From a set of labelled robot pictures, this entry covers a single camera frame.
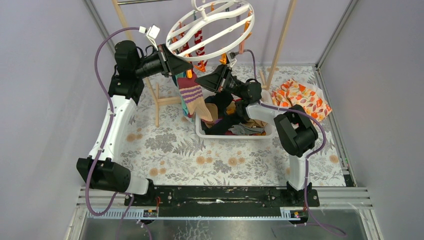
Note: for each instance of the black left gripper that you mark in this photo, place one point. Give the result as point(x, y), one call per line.
point(166, 60)

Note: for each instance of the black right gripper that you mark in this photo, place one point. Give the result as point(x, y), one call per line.
point(214, 81)

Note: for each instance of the green and blue sock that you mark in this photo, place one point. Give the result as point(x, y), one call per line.
point(185, 110)

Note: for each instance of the maroon purple striped tan sock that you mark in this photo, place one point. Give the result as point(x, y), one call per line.
point(192, 94)

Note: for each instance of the white round clip hanger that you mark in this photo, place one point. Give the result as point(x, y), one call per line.
point(210, 30)

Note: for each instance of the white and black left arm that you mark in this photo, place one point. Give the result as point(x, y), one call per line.
point(100, 169)

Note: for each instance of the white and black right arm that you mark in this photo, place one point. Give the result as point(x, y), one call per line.
point(295, 128)

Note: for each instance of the black sock in basket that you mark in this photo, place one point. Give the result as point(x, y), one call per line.
point(220, 112)

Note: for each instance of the white plastic laundry basket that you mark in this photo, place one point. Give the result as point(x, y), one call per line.
point(268, 130)

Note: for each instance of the orange floral cloth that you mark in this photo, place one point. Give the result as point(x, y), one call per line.
point(309, 97)

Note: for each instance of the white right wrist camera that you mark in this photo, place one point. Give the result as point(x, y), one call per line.
point(231, 58)

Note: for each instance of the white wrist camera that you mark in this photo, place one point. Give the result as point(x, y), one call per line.
point(231, 58)
point(151, 34)

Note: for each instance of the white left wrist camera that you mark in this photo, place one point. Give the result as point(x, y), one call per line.
point(151, 34)

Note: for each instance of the wooden drying rack frame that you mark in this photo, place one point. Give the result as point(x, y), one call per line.
point(158, 101)

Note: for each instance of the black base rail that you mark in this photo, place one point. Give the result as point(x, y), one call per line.
point(224, 201)

